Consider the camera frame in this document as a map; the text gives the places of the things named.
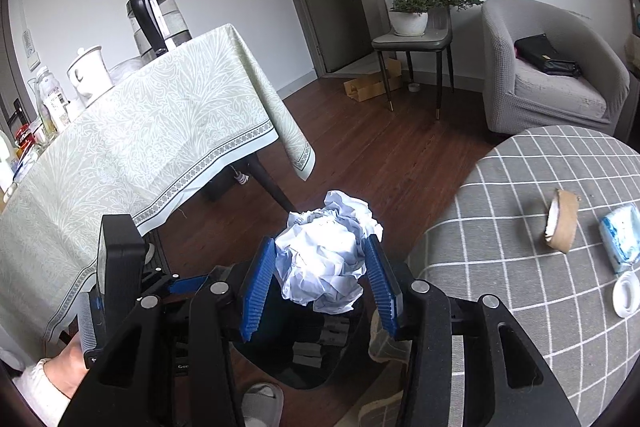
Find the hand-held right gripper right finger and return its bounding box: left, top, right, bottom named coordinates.
left=362, top=235, right=583, bottom=427

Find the red packet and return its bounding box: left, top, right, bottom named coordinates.
left=14, top=124, right=37, bottom=148

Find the glass electric kettle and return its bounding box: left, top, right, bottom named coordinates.
left=125, top=0, right=194, bottom=58

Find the black handbag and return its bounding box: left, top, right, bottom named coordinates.
left=513, top=33, right=584, bottom=80

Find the table with pale green cloth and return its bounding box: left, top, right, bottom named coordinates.
left=0, top=23, right=317, bottom=344

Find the cardboard box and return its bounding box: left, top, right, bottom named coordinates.
left=343, top=58, right=404, bottom=103

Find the blue tissue packet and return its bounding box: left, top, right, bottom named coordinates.
left=598, top=202, right=640, bottom=276

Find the round table grey checked cloth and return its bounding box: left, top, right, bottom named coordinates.
left=407, top=125, right=640, bottom=427

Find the potted green plant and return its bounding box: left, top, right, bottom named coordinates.
left=388, top=0, right=485, bottom=37

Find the grey dining chair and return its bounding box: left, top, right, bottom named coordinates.
left=370, top=0, right=456, bottom=120

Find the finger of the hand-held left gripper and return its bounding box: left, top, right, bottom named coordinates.
left=149, top=273, right=214, bottom=298

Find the grey armchair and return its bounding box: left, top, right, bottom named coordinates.
left=480, top=0, right=632, bottom=143

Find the large cardboard tape core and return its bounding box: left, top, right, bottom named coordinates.
left=544, top=188, right=581, bottom=256

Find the person's left forearm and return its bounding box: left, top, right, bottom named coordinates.
left=10, top=344, right=94, bottom=427

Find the clear plastic bottle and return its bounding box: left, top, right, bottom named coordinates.
left=35, top=65, right=71, bottom=133

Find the white paper ball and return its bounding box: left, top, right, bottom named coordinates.
left=272, top=190, right=384, bottom=314

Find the black trash bin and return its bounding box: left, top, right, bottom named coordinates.
left=226, top=279, right=403, bottom=391

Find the beige knit shoe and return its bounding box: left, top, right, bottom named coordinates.
left=357, top=386, right=407, bottom=426
left=368, top=311, right=412, bottom=363

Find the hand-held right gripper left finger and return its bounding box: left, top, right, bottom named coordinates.
left=57, top=236, right=278, bottom=427

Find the grey slipper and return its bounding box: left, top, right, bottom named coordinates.
left=240, top=382, right=286, bottom=427

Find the white ceramic mug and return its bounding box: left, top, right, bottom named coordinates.
left=66, top=45, right=114, bottom=106

